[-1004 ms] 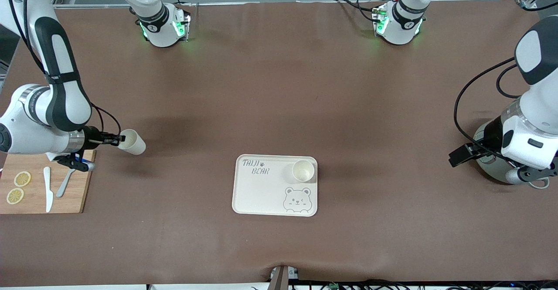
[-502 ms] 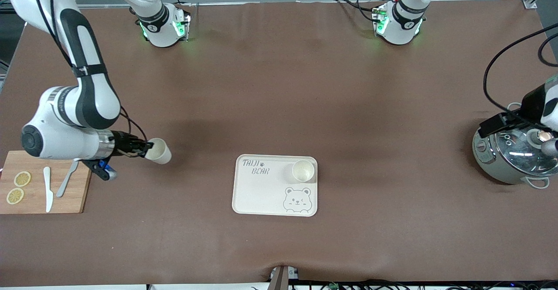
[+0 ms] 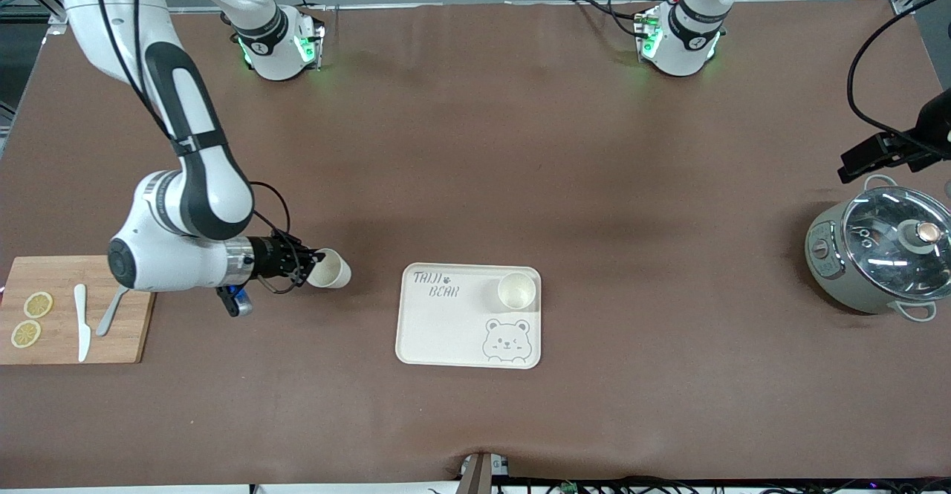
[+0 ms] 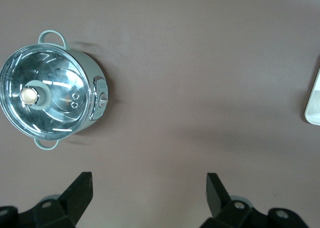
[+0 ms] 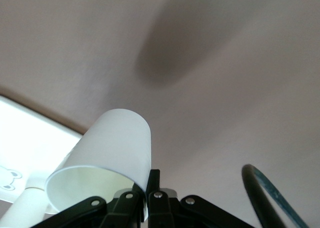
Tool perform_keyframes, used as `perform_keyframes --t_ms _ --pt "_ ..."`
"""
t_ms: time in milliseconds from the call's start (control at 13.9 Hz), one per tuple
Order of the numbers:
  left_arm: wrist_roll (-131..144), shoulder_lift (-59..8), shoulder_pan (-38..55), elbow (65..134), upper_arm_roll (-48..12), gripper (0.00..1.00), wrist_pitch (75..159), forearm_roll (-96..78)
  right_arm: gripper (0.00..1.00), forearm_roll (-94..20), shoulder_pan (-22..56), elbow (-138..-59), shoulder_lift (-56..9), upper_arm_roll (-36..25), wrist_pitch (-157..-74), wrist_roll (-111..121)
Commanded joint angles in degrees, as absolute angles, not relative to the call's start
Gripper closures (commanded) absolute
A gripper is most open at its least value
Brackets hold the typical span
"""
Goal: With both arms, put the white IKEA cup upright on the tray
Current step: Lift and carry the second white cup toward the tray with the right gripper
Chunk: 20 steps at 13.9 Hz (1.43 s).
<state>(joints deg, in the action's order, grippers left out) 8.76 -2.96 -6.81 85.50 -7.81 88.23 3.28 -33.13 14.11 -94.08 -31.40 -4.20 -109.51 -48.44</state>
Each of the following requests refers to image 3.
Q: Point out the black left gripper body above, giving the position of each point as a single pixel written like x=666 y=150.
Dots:
x=935 y=124

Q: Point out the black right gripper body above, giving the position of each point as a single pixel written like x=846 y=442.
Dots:
x=270 y=257

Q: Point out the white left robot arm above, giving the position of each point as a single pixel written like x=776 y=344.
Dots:
x=691 y=41

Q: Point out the cream bear print tray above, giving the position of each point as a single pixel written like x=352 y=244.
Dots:
x=446 y=330

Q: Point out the glass pot lid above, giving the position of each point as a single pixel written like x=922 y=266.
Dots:
x=884 y=256

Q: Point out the grey-green electric cooking pot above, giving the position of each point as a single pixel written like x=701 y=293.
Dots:
x=825 y=271

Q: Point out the grey plastic knife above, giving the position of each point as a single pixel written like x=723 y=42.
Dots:
x=105 y=322

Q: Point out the brown table mat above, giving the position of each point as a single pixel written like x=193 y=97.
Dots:
x=475 y=182

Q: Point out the white plastic knife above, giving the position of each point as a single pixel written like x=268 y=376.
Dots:
x=81 y=316

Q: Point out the wooden cutting board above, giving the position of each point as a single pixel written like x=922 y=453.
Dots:
x=59 y=345

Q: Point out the yellow lemon slice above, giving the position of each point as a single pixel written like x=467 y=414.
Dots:
x=39 y=304
x=26 y=334

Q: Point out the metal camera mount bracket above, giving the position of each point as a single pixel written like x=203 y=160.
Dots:
x=475 y=475

